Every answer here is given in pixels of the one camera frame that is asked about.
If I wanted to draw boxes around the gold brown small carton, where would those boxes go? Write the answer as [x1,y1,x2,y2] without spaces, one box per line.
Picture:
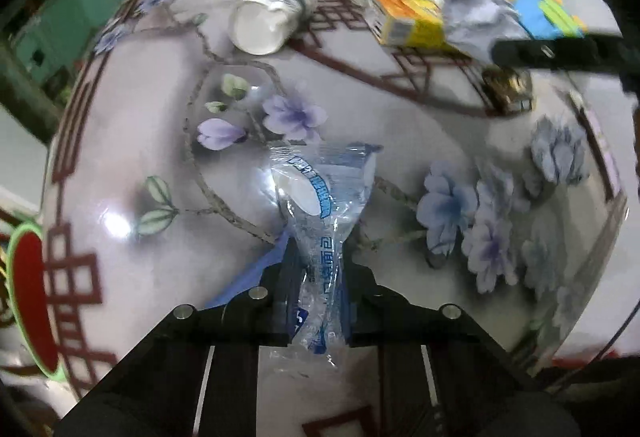
[482,67,535,115]

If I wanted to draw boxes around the white printed paper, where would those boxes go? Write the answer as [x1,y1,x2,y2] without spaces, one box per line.
[442,0,527,65]

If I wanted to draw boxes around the yellow orange juice carton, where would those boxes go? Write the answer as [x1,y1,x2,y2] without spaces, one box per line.
[364,0,456,52]

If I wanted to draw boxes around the clear blue plastic wrapper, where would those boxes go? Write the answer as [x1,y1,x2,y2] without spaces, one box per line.
[269,143,382,356]

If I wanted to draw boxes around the floral paper cup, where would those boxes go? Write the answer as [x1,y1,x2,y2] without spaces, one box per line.
[228,0,318,56]

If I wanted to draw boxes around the green red trash bin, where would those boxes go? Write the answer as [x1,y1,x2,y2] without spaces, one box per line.
[6,223,66,383]

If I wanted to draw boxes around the teal kitchen cabinets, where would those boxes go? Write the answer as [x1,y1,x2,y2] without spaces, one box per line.
[10,0,126,84]

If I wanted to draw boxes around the blue green toy box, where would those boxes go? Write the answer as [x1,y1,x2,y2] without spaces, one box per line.
[508,0,587,40]

